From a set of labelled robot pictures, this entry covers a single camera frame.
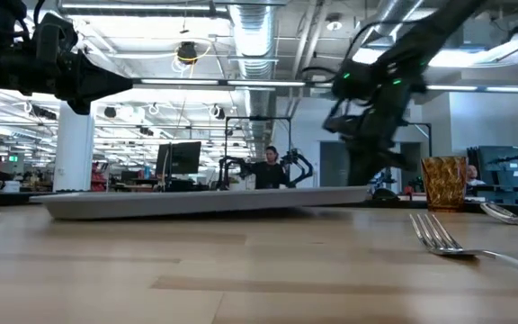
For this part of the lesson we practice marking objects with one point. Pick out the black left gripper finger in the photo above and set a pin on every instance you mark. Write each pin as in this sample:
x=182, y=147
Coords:
x=115, y=88
x=115, y=78

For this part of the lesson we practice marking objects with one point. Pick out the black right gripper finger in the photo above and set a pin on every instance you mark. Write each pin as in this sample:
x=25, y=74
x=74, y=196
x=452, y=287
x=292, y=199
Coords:
x=361, y=168
x=396, y=161

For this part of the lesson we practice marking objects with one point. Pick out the amber textured glass cup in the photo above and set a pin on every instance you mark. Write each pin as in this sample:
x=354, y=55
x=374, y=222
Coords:
x=444, y=184

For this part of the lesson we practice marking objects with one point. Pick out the silver metal fork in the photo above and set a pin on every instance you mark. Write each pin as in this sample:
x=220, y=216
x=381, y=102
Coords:
x=439, y=240

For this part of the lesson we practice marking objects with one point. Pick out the silver metal spoon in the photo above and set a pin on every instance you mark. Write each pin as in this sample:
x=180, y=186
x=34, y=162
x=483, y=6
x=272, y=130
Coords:
x=502, y=214

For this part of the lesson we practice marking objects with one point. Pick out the grey rectangular tray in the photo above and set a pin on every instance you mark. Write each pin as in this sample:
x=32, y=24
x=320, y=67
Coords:
x=173, y=204

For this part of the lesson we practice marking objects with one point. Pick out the black background robot arm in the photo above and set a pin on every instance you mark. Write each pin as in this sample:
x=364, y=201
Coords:
x=304, y=164
x=241, y=166

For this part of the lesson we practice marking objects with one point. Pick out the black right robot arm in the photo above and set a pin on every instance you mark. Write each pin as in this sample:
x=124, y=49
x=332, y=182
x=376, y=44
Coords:
x=439, y=27

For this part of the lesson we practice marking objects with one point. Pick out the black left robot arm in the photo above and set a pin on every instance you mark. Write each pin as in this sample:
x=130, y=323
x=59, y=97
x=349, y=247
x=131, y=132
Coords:
x=7, y=67

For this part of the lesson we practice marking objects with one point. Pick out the grey door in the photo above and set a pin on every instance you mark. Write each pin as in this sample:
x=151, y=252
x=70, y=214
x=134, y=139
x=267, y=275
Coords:
x=333, y=164

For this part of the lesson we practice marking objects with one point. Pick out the white round column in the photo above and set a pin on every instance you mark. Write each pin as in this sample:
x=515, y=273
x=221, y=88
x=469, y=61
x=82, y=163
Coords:
x=74, y=153

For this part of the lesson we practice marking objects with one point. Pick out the black ceiling device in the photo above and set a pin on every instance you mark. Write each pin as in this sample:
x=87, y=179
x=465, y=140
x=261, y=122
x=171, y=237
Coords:
x=187, y=51

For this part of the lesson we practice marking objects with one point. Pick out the red cabinet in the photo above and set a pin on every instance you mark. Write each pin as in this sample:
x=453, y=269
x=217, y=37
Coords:
x=98, y=177

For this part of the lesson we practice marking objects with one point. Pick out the blue-grey workstation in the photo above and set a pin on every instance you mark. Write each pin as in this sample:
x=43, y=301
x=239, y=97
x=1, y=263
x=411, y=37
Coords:
x=497, y=166

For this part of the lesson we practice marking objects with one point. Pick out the green exit sign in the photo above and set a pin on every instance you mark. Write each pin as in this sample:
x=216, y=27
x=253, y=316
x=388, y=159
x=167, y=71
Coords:
x=13, y=158

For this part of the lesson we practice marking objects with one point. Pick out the black metal frame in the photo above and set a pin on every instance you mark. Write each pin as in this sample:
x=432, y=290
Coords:
x=259, y=118
x=429, y=139

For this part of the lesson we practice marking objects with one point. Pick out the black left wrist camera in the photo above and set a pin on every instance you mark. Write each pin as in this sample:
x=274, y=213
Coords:
x=54, y=36

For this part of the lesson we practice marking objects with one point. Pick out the silver slanted ceiling duct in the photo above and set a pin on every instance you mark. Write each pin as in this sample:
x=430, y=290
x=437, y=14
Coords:
x=394, y=13

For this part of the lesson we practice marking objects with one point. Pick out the silver round ceiling duct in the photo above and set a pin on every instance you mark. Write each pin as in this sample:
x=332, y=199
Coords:
x=254, y=36

